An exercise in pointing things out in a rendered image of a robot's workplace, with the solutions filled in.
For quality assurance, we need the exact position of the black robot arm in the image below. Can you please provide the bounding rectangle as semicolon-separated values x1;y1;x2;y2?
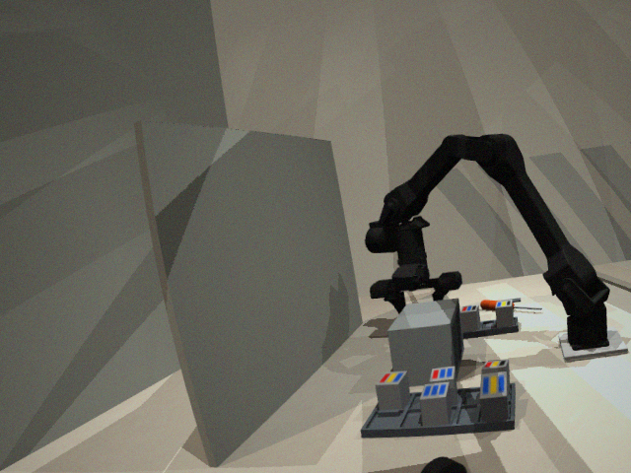
365;134;610;351

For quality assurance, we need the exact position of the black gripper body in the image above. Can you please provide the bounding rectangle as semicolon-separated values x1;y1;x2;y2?
370;249;462;299

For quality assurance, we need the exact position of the grey flat panel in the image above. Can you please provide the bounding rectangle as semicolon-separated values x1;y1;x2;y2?
134;120;363;468

